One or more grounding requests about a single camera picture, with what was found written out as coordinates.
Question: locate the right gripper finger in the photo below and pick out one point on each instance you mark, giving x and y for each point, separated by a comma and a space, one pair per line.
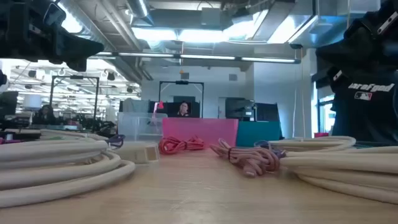
348, 53
332, 72

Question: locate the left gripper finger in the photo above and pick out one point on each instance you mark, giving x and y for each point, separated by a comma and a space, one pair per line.
77, 48
77, 65

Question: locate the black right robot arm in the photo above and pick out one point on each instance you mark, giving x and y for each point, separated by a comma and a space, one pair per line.
388, 7

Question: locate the person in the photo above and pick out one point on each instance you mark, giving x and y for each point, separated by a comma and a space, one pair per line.
183, 109
363, 115
45, 114

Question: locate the white table lamp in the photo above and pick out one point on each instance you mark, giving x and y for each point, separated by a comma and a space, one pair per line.
32, 102

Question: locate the small red box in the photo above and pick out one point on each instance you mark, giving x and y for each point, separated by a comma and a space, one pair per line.
321, 135

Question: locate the dark partition screen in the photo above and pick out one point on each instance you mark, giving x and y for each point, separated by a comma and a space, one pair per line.
267, 112

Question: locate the clear plastic bin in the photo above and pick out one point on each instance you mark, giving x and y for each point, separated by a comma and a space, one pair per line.
140, 126

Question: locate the red desk lamp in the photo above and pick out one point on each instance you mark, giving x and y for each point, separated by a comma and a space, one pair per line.
160, 105

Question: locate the teal plastic bin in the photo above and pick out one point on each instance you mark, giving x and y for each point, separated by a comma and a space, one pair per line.
258, 133

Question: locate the long ceiling light bar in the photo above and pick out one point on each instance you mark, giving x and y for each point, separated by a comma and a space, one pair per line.
205, 57

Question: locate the pink plastic bin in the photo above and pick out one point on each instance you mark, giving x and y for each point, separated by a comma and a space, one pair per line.
202, 130

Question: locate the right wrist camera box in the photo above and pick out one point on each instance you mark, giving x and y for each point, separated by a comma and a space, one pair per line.
357, 29

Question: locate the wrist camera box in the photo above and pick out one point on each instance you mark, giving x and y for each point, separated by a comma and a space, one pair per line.
54, 14
357, 29

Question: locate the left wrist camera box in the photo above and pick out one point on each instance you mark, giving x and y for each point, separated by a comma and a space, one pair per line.
54, 14

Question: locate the black stand frame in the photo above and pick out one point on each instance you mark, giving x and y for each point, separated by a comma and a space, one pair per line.
52, 102
181, 82

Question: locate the black aluminium table frame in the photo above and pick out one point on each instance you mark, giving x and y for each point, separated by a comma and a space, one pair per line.
25, 136

